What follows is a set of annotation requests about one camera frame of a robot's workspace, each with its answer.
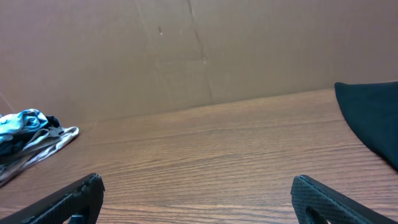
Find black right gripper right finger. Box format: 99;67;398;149
290;175;397;224

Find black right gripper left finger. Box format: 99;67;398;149
1;173;105;224

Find black t-shirt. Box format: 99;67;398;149
335;82;397;169

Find beige folded garment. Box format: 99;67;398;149
1;126;79;187

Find black folded garment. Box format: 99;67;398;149
1;116;61;156

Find light blue printed t-shirt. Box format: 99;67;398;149
1;109;49;143

